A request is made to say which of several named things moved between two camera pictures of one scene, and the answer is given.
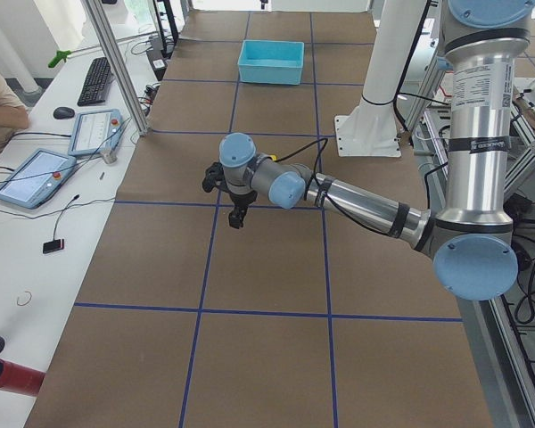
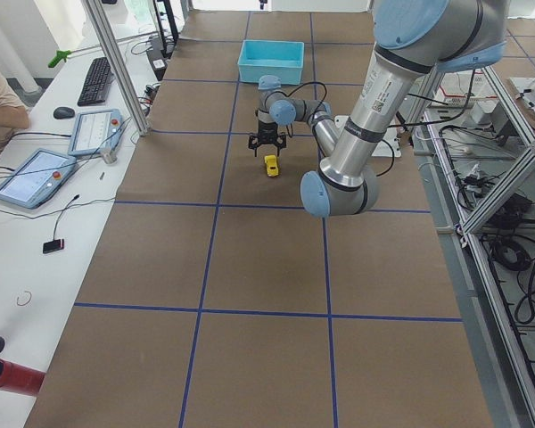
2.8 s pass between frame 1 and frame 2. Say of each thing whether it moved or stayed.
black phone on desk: stayed
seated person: stayed
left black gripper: moved
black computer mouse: stayed
